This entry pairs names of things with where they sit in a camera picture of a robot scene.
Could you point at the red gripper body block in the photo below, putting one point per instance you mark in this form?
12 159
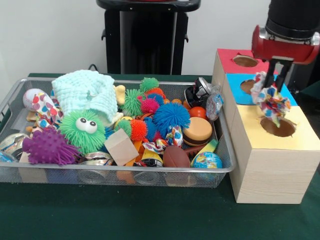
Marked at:
282 50

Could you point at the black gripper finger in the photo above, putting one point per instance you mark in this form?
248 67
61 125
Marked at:
283 75
270 73

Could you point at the colourful spotted cloth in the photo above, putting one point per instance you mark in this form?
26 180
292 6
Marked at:
176 136
271 103

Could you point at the clear plastic bottle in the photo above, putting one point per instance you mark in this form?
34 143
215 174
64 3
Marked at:
214 105

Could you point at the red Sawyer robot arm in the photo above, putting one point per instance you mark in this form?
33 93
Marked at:
292 17

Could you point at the wooden box with three holes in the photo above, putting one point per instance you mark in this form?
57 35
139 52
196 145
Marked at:
270 175

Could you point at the shallow clear mesh bin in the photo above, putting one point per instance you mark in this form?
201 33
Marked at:
75 177

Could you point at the black upright panel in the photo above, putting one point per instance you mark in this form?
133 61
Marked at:
307 57

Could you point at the toy hamburger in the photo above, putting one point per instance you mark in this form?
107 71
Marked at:
197 130

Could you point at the small globe ball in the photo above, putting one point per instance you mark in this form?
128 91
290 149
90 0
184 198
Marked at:
206 160

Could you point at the blue spiky rubber ball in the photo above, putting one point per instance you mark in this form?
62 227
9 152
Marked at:
171 116

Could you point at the small brown football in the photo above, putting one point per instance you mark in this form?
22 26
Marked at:
176 156

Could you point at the plain wooden block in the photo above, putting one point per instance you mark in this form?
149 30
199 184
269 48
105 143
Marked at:
121 147

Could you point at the mint green knitted cloth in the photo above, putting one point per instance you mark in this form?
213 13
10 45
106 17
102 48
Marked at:
80 92

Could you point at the green spiky toy with eyes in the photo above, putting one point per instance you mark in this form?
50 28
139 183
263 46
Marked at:
80 140

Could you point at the purple spiky rubber toy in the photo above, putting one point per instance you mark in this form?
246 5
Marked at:
47 150

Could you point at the white baseball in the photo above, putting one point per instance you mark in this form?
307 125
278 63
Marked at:
30 98

